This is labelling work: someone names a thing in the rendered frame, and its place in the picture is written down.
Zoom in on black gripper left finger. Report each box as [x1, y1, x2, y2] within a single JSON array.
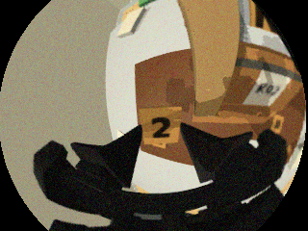
[[70, 124, 142, 189]]

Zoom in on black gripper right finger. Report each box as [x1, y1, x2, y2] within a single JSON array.
[[180, 123, 254, 184]]

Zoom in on white flat card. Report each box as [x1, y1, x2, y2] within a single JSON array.
[[117, 130, 124, 138]]

